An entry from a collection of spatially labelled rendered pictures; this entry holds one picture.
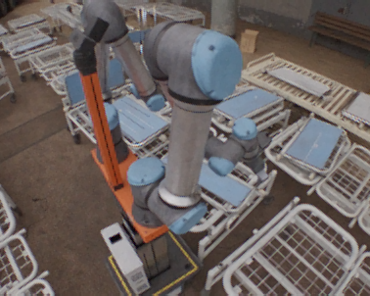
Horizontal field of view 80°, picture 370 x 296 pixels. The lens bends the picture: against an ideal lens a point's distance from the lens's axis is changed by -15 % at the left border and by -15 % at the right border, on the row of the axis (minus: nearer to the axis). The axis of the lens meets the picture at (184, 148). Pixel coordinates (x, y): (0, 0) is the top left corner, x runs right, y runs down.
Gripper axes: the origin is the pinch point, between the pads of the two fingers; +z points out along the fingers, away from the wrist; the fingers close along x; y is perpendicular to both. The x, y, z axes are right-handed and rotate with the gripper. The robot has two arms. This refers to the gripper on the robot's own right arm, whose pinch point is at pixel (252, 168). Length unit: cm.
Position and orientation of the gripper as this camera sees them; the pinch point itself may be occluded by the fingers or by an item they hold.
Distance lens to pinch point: 106.4
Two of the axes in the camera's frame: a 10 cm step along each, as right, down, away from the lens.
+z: 3.0, 4.8, 8.2
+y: -8.4, 5.4, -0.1
